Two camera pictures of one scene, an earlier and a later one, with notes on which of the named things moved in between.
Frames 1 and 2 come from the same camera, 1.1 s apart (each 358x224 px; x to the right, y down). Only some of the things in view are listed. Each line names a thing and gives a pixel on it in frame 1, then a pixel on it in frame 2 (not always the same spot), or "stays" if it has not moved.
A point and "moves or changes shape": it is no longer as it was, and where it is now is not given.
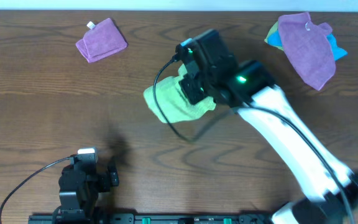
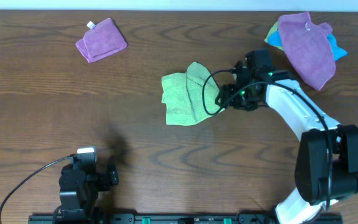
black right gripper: [192, 94] to [225, 92]
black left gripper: [112, 177] stays
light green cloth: [173, 104] moves or changes shape
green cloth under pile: [275, 28] stays
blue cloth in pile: [275, 38] stays
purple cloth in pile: [308, 46] stays
